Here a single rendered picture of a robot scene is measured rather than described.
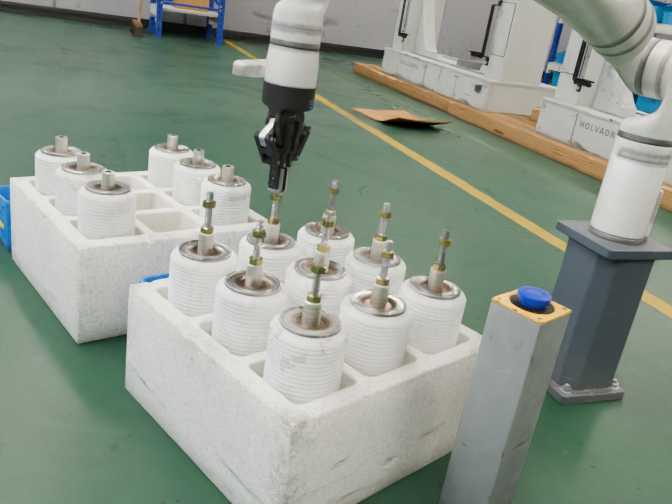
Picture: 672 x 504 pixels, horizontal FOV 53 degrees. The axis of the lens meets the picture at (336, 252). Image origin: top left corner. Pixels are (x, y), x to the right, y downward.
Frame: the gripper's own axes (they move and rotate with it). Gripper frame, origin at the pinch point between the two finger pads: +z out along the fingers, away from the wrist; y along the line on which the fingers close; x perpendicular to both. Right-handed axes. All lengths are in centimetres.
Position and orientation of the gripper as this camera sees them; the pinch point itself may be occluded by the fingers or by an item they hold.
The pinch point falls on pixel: (278, 178)
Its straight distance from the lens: 101.0
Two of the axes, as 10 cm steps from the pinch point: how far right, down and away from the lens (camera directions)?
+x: -8.9, -2.9, 3.6
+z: -1.5, 9.2, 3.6
